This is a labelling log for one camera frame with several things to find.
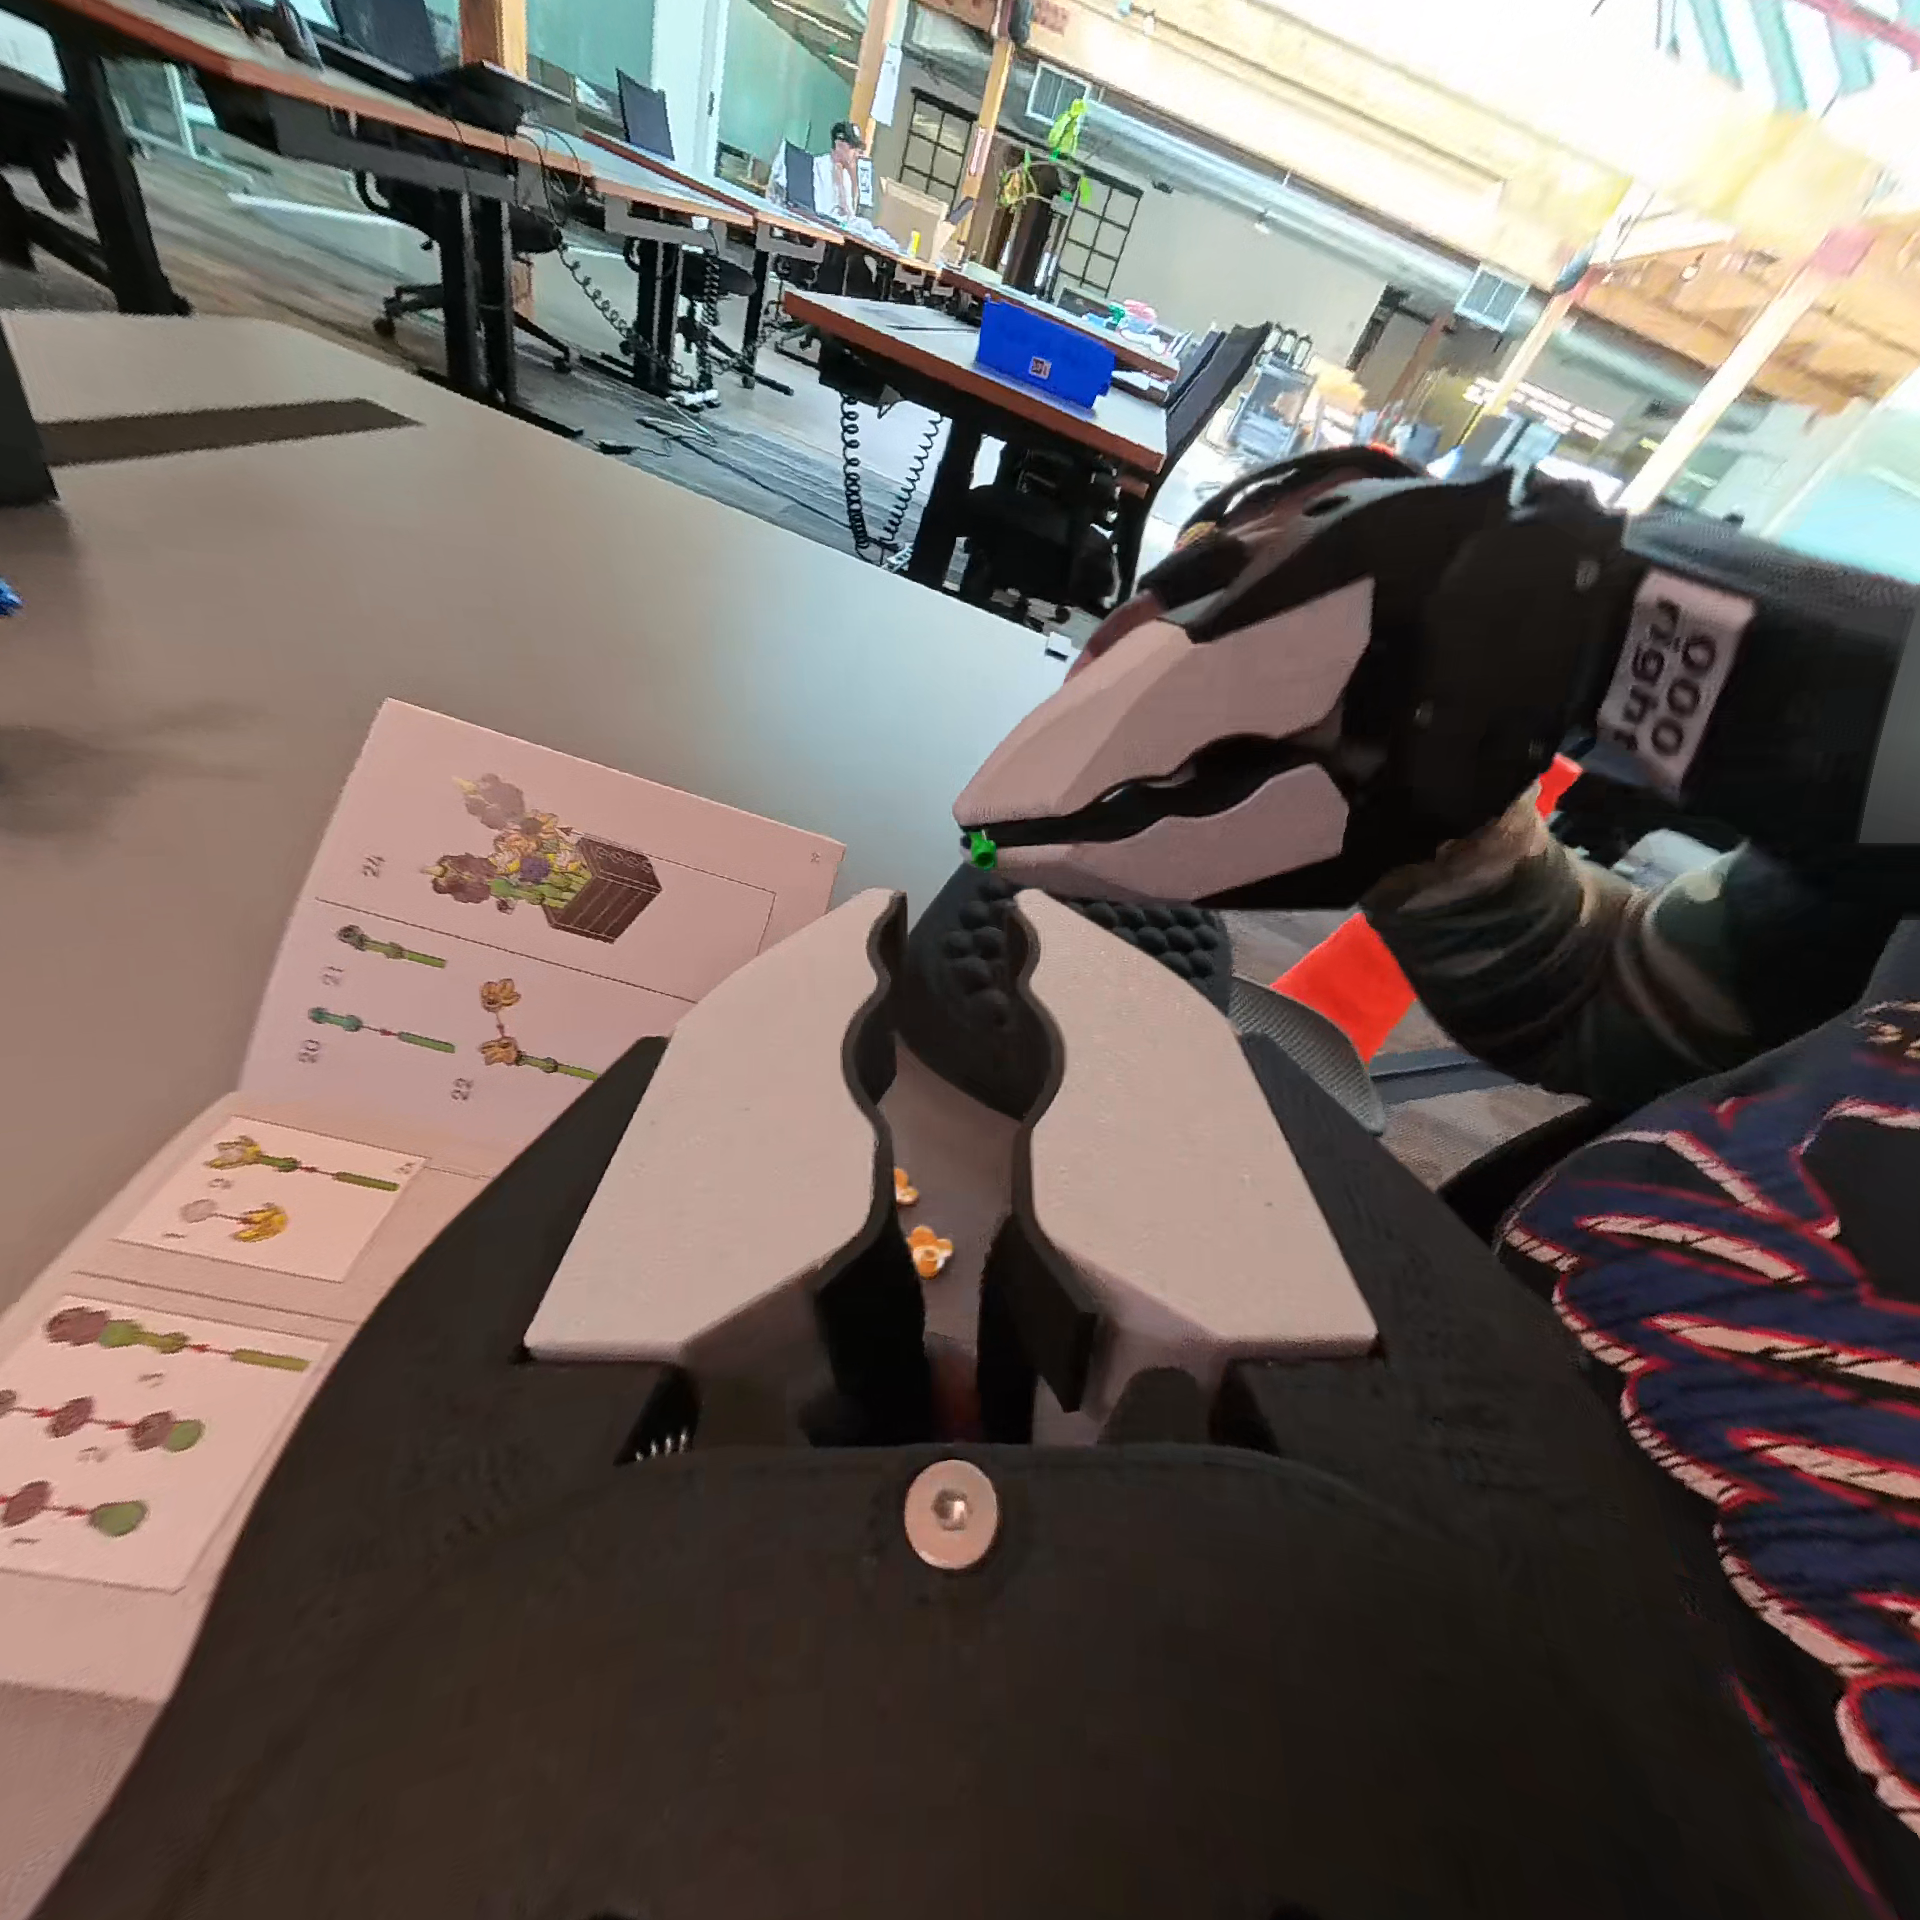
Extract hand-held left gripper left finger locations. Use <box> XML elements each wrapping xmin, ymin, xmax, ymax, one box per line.
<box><xmin>527</xmin><ymin>885</ymin><xmax>916</xmax><ymax>1445</ymax></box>

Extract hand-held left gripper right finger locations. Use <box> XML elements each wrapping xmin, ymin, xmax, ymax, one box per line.
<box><xmin>1003</xmin><ymin>893</ymin><xmax>1381</xmax><ymax>1445</ymax></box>

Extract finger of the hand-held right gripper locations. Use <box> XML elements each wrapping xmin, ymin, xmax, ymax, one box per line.
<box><xmin>1010</xmin><ymin>759</ymin><xmax>1363</xmax><ymax>914</ymax></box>
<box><xmin>945</xmin><ymin>570</ymin><xmax>1379</xmax><ymax>841</ymax></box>

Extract person's right forearm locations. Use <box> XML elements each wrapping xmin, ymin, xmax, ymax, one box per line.
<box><xmin>1355</xmin><ymin>785</ymin><xmax>1920</xmax><ymax>1120</ymax></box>

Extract lego instruction booklet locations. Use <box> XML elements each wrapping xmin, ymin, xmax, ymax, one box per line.
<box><xmin>0</xmin><ymin>694</ymin><xmax>847</xmax><ymax>1719</ymax></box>

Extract grey mesh office chair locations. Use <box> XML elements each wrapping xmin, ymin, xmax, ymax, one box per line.
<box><xmin>1217</xmin><ymin>984</ymin><xmax>1392</xmax><ymax>1149</ymax></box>

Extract black honeycomb cushion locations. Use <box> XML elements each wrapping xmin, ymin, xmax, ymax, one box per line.
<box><xmin>897</xmin><ymin>868</ymin><xmax>1233</xmax><ymax>1136</ymax></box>

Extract blue bins on far desk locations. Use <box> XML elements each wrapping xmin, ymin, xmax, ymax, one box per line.
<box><xmin>974</xmin><ymin>302</ymin><xmax>1123</xmax><ymax>412</ymax></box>

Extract person's dark printed sweatshirt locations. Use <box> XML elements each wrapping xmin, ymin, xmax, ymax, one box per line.
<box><xmin>1488</xmin><ymin>999</ymin><xmax>1920</xmax><ymax>1920</ymax></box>

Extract long wooden desk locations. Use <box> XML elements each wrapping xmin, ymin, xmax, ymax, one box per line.
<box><xmin>0</xmin><ymin>0</ymin><xmax>1179</xmax><ymax>607</ymax></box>

